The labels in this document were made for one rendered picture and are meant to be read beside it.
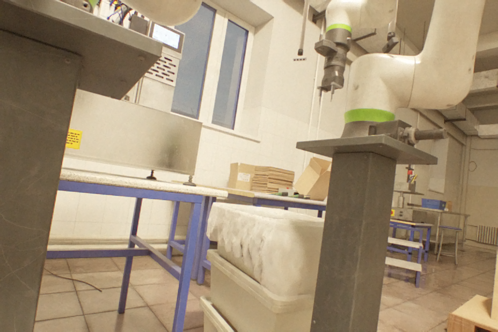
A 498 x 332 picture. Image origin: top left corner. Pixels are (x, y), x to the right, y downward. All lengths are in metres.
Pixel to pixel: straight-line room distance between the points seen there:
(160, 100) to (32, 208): 1.07
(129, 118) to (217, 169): 2.13
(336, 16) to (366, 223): 0.72
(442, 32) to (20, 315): 0.87
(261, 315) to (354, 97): 0.74
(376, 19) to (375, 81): 0.39
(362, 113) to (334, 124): 3.93
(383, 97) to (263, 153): 2.87
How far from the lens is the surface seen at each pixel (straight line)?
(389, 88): 0.78
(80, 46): 0.38
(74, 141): 1.09
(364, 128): 0.74
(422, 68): 0.80
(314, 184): 2.34
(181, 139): 1.18
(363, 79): 0.78
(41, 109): 0.39
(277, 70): 3.88
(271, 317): 0.99
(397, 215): 4.85
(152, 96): 1.39
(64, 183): 0.94
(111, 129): 1.11
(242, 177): 2.74
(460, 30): 0.80
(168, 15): 0.56
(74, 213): 2.77
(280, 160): 3.75
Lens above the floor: 0.77
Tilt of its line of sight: 4 degrees up
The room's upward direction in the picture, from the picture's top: 8 degrees clockwise
